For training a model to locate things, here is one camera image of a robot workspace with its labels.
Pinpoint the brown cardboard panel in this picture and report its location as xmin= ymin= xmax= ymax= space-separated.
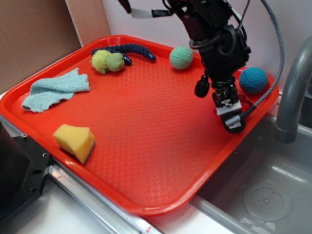
xmin=0 ymin=0 xmax=110 ymax=93

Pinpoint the red paper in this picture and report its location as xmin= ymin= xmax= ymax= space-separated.
xmin=212 ymin=93 xmax=252 ymax=115

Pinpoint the grey plastic sink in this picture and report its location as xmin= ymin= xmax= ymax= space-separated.
xmin=151 ymin=117 xmax=312 ymax=234

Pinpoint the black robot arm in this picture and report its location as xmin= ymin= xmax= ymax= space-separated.
xmin=119 ymin=0 xmax=251 ymax=134

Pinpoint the grey faucet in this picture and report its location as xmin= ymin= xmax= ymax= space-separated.
xmin=274 ymin=37 xmax=312 ymax=143

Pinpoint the blue dimpled ball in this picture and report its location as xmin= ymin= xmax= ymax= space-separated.
xmin=238 ymin=67 xmax=268 ymax=94

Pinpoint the round sink drain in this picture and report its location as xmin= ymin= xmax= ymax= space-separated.
xmin=242 ymin=181 xmax=292 ymax=222

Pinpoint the navy blue rope toy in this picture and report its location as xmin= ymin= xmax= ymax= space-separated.
xmin=91 ymin=43 xmax=156 ymax=66

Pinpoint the yellow sponge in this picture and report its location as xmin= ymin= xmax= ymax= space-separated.
xmin=53 ymin=124 xmax=95 ymax=165

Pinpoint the light blue towel cloth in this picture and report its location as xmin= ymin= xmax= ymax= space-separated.
xmin=21 ymin=68 xmax=90 ymax=113

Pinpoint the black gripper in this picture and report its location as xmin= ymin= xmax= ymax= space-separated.
xmin=190 ymin=25 xmax=251 ymax=134

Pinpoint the green plush toy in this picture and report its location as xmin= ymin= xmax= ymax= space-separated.
xmin=90 ymin=50 xmax=125 ymax=75

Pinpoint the green dimpled ball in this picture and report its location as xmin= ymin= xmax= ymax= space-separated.
xmin=169 ymin=46 xmax=193 ymax=70

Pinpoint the grey braided cable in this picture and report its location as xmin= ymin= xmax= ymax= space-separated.
xmin=242 ymin=0 xmax=285 ymax=120

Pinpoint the red plastic tray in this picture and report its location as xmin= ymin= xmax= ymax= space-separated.
xmin=0 ymin=35 xmax=279 ymax=216

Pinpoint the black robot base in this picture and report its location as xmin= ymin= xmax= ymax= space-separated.
xmin=0 ymin=124 xmax=51 ymax=224

